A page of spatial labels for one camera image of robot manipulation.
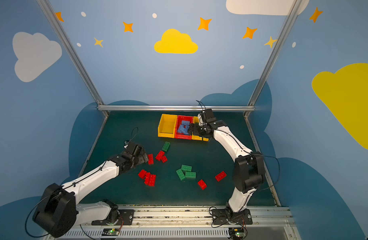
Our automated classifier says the green brick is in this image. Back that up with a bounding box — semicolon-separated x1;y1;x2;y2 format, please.
185;172;197;179
176;169;186;181
181;165;193;172
162;142;170;152

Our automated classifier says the large light blue brick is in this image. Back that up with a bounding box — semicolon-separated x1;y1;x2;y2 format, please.
181;121;191;126

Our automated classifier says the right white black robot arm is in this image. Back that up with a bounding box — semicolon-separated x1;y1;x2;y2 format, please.
190;109;266;215

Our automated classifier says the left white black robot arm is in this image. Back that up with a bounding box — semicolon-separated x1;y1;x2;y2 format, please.
32;142;148;238

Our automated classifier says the right yellow bin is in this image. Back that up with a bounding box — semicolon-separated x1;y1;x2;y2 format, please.
190;116;209;142

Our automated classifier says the yellow bin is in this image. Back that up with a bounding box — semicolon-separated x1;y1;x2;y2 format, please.
190;116;209;142
158;114;178;139

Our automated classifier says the red long brick centre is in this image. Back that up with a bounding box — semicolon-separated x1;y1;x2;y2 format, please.
155;151;165;161

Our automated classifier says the red middle bin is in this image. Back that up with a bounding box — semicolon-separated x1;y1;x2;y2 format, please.
175;115;193;140

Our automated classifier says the red brick pair lower left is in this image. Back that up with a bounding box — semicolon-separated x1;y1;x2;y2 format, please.
144;172;156;187

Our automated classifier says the left yellow bin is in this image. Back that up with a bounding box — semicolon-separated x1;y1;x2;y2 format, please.
158;114;178;139

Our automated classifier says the left controller board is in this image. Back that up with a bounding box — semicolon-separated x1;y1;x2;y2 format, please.
102;229;120;237

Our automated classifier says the controller board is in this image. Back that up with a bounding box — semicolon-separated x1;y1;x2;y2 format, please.
228;228;247;240
102;229;120;237

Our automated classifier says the right controller board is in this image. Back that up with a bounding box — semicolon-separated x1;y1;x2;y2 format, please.
228;228;247;240

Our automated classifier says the aluminium back frame bar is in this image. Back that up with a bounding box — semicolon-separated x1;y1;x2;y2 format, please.
97;105;255;112

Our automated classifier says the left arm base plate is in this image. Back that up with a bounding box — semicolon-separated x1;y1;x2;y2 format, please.
91;209;134;226

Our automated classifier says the aluminium front rail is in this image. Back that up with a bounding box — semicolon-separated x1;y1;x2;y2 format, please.
61;206;301;240

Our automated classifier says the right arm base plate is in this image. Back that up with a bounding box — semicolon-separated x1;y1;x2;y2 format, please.
209;208;253;227

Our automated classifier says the aluminium right frame post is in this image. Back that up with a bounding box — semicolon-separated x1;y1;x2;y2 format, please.
244;0;303;120

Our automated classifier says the aluminium frame post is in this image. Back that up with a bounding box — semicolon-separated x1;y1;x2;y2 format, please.
36;0;105;107
244;0;303;120

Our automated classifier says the aluminium left frame post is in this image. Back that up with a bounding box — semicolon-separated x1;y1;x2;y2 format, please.
36;0;105;107

